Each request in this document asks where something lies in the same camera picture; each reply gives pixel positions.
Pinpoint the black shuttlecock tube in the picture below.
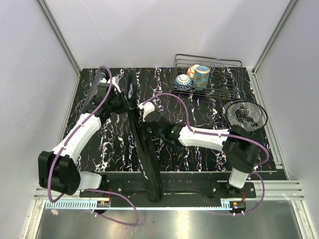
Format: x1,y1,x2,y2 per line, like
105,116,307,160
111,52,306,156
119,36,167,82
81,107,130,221
81,71,104,113

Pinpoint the black Crossway racket bag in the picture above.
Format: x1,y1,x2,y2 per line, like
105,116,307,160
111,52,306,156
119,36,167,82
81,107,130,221
127,71,162,202

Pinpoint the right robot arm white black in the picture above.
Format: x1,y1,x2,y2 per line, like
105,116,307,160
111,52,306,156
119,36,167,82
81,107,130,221
139,112,260,198

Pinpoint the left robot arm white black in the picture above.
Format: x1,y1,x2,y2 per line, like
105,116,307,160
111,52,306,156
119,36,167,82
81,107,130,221
38,81,137,197

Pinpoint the blue white patterned bowl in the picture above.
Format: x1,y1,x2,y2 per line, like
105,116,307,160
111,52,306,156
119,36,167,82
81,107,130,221
174,74,192,91

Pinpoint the red white patterned cup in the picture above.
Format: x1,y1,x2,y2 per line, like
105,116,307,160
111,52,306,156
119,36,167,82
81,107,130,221
187,64,199,79

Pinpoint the light blue butterfly cup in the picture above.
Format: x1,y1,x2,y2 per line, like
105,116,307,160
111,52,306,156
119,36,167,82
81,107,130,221
193,66,210,90

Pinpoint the small pink object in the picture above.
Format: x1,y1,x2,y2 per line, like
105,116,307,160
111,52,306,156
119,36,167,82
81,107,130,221
51,209,59,216

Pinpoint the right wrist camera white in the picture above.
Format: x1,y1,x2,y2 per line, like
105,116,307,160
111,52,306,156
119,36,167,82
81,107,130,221
138,102,155,122

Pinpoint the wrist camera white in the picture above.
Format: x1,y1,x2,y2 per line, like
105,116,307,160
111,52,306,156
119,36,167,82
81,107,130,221
138,102,155,122
99,76,122,93

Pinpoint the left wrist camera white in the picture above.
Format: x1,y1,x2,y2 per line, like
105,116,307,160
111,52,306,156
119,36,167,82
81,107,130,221
99,76,122,93

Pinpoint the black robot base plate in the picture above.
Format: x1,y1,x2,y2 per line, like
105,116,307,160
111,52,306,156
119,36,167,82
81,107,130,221
79,171,257,207

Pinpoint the dark wire dish rack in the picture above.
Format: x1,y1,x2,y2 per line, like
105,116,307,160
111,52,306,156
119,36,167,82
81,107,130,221
171,54,244,100

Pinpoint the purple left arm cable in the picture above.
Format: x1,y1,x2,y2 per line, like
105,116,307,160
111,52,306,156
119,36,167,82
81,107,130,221
47,66,141,227

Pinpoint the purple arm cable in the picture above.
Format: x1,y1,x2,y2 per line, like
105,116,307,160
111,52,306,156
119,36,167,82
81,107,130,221
47,66,141,227
142,93,270,216

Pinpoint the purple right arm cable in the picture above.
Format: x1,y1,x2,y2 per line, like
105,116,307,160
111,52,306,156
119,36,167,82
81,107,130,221
142,93,270,216

